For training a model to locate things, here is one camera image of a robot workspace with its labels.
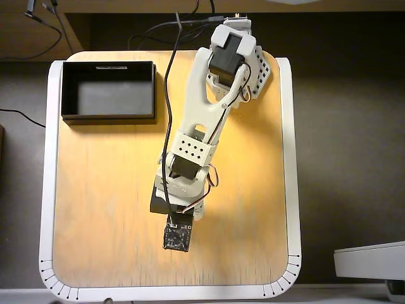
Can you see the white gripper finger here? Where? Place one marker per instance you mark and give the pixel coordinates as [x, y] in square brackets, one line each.
[198, 212]

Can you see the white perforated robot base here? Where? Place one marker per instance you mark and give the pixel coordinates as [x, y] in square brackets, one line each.
[262, 73]

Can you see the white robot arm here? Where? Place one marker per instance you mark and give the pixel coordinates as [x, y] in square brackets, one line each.
[197, 95]

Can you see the black rectangular bin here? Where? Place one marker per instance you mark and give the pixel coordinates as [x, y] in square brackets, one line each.
[110, 95]

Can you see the white table rim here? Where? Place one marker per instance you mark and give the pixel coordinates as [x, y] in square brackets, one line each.
[47, 158]

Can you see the white plastic device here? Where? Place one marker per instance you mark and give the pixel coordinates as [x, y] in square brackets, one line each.
[370, 263]

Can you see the wooden desk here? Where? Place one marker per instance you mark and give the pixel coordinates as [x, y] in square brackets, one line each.
[19, 35]

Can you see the black camera circuit board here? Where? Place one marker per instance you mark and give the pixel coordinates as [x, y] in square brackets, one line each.
[177, 237]

